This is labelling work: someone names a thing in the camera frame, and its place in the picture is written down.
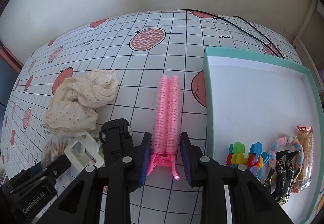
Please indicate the teal cardboard box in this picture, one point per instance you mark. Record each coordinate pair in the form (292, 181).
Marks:
(253, 102)

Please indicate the pink frame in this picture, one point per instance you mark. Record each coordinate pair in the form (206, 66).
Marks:
(8, 58)

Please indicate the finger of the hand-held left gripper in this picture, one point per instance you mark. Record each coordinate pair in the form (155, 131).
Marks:
(35, 188)

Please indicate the biscuit snack packet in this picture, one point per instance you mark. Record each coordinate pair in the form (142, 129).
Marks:
(306, 153)

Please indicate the dark blue panel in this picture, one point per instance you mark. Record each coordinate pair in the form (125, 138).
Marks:
(5, 84)

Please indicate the pomegranate print grid tablecloth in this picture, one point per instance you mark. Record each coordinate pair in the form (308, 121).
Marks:
(157, 62)

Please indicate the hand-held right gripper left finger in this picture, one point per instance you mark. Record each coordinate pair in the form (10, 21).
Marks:
(145, 158)

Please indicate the black gold hair claw clip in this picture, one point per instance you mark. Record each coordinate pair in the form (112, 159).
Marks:
(281, 170)

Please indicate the bag of cotton swabs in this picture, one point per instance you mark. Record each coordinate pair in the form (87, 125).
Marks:
(54, 149)

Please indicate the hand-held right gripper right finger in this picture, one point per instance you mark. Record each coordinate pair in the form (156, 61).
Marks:
(186, 160)

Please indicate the cream hair claw clip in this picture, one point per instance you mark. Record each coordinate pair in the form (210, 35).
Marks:
(81, 149)

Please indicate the pastel rainbow scrunchie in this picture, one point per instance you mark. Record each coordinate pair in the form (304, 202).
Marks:
(274, 145)

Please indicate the pink hair roller clip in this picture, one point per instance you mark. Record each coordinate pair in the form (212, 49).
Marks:
(167, 112)

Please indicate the cream lace cloth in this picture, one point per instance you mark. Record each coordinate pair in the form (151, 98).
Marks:
(76, 107)

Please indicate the white shelf rack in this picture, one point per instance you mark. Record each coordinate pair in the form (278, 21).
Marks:
(307, 21)

